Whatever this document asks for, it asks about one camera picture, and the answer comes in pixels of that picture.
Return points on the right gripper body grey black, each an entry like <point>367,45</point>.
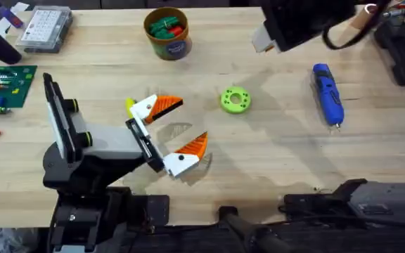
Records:
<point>264,38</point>

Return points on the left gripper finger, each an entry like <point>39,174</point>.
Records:
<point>185,160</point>
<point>160,105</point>

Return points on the left gripper body grey black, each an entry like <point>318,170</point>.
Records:
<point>112,142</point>

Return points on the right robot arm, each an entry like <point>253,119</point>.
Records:
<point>385,204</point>

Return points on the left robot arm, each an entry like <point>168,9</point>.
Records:
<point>83,218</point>

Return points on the yellow-green toy vegetable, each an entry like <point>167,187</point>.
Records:
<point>129,105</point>

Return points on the blue electric screwdriver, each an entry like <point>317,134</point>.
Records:
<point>327,95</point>

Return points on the left wrist black upright plate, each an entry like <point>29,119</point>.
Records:
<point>60,116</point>

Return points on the brown tub with toys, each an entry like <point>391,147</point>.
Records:
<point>169,45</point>

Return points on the green disc with holes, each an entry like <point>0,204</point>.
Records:
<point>235,105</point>

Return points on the tan cardboard tube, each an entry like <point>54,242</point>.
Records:
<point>355,24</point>

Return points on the green board with blocks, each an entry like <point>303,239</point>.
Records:
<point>7,86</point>

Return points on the clear plastic parts box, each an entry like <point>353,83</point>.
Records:
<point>44,30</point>

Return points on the black tool case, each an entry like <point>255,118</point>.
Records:
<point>404,59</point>

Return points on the purple tool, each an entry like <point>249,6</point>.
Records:
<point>11,15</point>

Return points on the black rail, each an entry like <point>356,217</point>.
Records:
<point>195,239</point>

